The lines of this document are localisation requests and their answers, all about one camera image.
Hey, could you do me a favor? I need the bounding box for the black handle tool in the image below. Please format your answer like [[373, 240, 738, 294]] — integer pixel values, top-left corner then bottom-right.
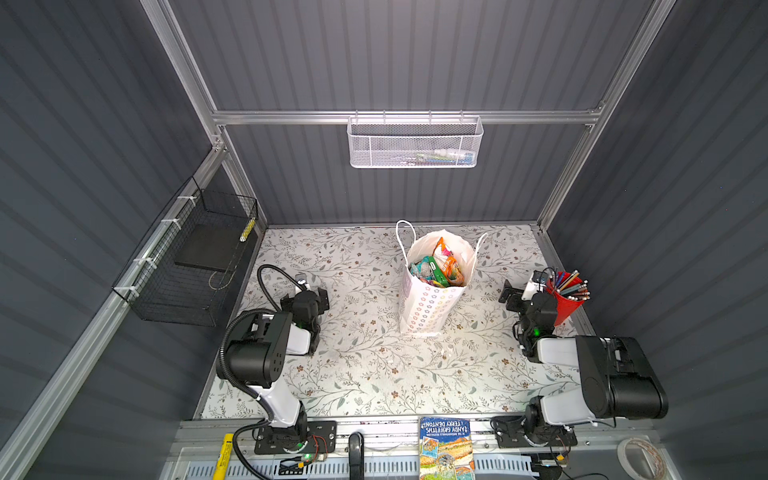
[[348, 432, 365, 480]]

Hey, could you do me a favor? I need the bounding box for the dark green snack packet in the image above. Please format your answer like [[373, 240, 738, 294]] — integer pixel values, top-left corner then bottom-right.
[[425, 256, 450, 288]]

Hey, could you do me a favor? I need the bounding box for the white paper gift bag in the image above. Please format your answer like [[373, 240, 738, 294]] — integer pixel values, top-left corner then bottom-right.
[[395, 220, 487, 336]]

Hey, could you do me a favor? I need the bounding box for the black corrugated cable hose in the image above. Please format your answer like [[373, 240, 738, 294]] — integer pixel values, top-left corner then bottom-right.
[[215, 263, 301, 480]]

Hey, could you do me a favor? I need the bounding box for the colourful book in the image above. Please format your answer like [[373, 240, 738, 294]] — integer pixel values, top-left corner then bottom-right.
[[419, 417, 475, 480]]

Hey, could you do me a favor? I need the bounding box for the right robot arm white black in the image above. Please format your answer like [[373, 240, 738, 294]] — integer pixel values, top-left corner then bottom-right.
[[490, 281, 669, 448]]

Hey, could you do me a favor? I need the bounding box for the orange Fox's packet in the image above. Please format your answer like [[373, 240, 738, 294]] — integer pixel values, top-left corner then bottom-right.
[[432, 237, 465, 287]]

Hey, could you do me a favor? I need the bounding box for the black wire basket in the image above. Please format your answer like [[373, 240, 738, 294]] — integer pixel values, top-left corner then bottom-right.
[[113, 179, 259, 327]]

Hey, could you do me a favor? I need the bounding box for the red pencil cup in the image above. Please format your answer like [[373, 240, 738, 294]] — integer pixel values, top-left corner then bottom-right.
[[544, 270, 591, 327]]

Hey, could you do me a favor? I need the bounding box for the teal snack packet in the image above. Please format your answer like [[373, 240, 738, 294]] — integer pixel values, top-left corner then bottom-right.
[[409, 257, 435, 284]]

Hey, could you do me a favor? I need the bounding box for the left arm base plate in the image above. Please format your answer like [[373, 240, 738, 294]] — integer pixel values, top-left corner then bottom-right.
[[252, 418, 337, 455]]

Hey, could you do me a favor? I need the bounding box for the yellow marker in basket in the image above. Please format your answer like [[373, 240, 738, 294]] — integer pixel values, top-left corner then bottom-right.
[[239, 217, 256, 243]]

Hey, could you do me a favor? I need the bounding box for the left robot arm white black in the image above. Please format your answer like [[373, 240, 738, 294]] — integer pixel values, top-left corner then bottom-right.
[[215, 288, 330, 436]]

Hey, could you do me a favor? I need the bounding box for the white wire mesh basket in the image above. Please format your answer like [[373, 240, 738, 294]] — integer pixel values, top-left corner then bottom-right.
[[346, 115, 484, 169]]

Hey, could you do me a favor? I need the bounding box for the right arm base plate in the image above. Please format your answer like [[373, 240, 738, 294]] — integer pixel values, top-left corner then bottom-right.
[[490, 415, 578, 449]]

